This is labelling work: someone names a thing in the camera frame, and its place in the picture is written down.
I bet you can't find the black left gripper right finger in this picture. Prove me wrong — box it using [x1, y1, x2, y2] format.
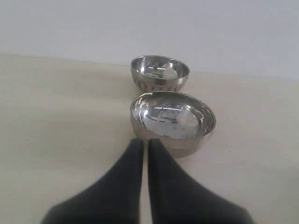
[148, 139, 254, 224]

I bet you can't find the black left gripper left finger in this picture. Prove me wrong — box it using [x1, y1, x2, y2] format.
[41, 139, 144, 224]

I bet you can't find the plain steel bowl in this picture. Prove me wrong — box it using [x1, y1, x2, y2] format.
[130, 91, 216, 158]

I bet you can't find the ribbed steel bowl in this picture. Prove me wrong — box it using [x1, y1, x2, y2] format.
[130, 55, 190, 92]

